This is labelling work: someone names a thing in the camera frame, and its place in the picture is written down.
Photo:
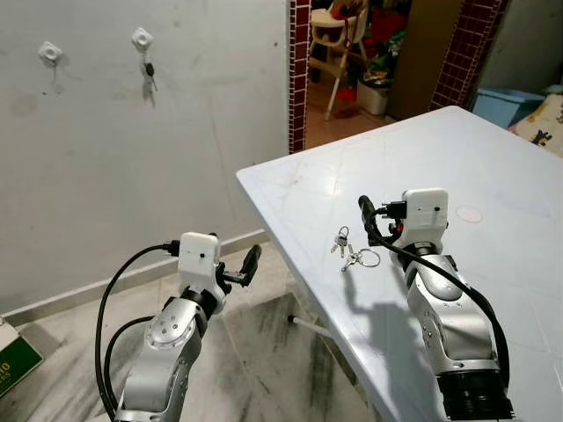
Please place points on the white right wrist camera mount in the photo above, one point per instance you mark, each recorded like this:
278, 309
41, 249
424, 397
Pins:
427, 215

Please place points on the brown wooden door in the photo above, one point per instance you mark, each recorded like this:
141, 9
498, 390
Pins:
422, 53

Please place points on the white table leg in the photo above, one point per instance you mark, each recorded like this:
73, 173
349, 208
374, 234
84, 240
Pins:
312, 326

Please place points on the pale pink round sticker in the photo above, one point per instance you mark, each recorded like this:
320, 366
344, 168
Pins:
470, 214

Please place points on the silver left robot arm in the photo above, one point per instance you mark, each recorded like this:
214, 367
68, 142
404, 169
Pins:
171, 338

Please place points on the white storage basket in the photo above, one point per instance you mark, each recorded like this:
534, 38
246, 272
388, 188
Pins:
374, 98

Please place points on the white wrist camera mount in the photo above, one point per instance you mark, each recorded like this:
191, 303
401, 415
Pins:
198, 255
427, 215

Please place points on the white plastic table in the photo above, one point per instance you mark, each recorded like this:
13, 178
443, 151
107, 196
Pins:
493, 176

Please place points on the white baby high chair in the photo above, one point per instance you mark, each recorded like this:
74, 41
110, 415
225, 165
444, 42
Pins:
334, 40

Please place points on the light blue plastic bin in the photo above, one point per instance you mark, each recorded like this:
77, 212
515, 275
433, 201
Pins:
501, 104

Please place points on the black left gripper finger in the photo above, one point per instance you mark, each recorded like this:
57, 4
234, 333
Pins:
252, 262

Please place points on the green and white cardboard box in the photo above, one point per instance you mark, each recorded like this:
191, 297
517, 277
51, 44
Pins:
16, 360

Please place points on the maroon tiled door post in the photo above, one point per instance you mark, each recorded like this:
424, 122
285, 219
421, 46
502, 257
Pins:
466, 53
299, 79

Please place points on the white wall hook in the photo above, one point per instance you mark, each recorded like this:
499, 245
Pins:
142, 38
50, 53

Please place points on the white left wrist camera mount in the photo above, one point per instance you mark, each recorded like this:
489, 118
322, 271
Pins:
198, 255

